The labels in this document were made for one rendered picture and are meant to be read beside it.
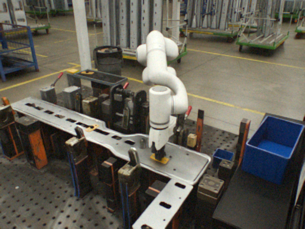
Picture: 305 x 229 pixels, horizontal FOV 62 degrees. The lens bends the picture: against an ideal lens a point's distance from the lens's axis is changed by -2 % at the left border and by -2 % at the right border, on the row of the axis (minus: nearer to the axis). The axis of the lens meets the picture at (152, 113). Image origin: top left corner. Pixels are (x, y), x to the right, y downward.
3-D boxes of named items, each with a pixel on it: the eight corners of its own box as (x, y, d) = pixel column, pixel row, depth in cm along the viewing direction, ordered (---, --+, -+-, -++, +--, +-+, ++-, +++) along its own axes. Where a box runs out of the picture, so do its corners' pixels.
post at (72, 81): (74, 126, 204) (65, 73, 184) (81, 122, 210) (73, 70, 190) (81, 129, 201) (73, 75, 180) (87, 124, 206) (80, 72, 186)
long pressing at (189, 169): (2, 108, 168) (1, 106, 168) (31, 97, 185) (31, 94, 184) (194, 188, 103) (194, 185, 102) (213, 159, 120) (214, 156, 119)
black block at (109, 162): (101, 211, 129) (95, 165, 116) (115, 197, 137) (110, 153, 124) (113, 217, 125) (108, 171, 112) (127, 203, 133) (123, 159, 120)
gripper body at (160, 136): (158, 115, 113) (158, 137, 119) (145, 125, 106) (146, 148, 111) (173, 119, 110) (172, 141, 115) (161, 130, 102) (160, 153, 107)
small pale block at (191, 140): (183, 192, 140) (187, 136, 123) (186, 188, 142) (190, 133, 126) (189, 195, 138) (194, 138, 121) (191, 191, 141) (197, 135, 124)
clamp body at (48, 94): (45, 132, 195) (35, 89, 179) (57, 126, 204) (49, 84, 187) (54, 136, 191) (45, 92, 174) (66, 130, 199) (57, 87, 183)
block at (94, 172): (88, 173, 154) (82, 132, 141) (103, 161, 164) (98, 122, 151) (95, 176, 152) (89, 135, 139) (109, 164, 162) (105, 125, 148)
